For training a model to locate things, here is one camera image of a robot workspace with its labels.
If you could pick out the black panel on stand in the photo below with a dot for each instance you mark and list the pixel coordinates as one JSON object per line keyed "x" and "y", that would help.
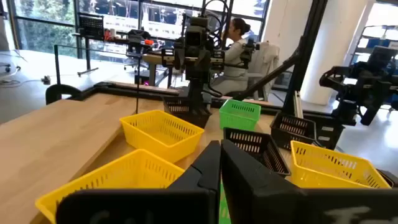
{"x": 90, "y": 26}

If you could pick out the black slotted plastic basket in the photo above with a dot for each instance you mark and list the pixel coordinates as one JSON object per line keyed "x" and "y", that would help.
{"x": 199, "y": 119}
{"x": 273, "y": 158}
{"x": 280, "y": 140}

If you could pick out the person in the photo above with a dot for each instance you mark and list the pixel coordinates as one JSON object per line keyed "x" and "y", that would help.
{"x": 233, "y": 62}

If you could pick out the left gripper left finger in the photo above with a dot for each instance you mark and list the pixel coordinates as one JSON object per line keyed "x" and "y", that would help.
{"x": 140, "y": 205}

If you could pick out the green slotted plastic basket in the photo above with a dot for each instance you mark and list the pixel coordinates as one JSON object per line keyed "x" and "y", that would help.
{"x": 236, "y": 121}
{"x": 224, "y": 211}

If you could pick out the yellow slotted plastic basket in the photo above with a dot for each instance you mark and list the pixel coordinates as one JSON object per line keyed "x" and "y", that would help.
{"x": 161, "y": 146}
{"x": 326, "y": 177}
{"x": 124, "y": 171}

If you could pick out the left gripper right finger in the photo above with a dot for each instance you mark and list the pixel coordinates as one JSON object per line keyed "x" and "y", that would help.
{"x": 280, "y": 205}

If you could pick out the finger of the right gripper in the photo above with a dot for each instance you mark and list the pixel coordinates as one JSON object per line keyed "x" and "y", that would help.
{"x": 192, "y": 69}
{"x": 205, "y": 68}

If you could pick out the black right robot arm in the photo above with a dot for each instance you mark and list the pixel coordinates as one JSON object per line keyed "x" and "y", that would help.
{"x": 196, "y": 90}

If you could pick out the black office chair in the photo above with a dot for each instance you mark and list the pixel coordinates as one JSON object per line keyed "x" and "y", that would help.
{"x": 138, "y": 40}

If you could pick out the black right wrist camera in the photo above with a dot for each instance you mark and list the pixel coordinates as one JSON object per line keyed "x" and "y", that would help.
{"x": 196, "y": 34}

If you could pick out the black box with white labels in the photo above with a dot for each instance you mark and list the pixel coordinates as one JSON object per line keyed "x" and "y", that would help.
{"x": 326, "y": 133}

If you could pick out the light wood desk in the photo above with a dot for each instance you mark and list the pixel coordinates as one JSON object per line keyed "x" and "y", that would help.
{"x": 152, "y": 59}

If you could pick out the white round pillar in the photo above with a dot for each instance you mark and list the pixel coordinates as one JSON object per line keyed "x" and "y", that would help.
{"x": 332, "y": 46}

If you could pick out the black arched clamp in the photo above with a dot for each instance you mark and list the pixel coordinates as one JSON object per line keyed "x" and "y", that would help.
{"x": 62, "y": 87}

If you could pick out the white draped coat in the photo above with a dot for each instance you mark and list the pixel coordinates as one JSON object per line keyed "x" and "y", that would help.
{"x": 264, "y": 59}

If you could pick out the black aluminium rig frame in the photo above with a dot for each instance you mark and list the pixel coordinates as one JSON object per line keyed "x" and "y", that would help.
{"x": 306, "y": 46}

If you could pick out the black background robot arm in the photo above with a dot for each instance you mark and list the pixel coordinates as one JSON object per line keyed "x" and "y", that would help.
{"x": 367, "y": 84}
{"x": 248, "y": 53}

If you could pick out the small black floor box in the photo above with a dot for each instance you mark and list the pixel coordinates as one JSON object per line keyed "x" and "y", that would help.
{"x": 46, "y": 80}

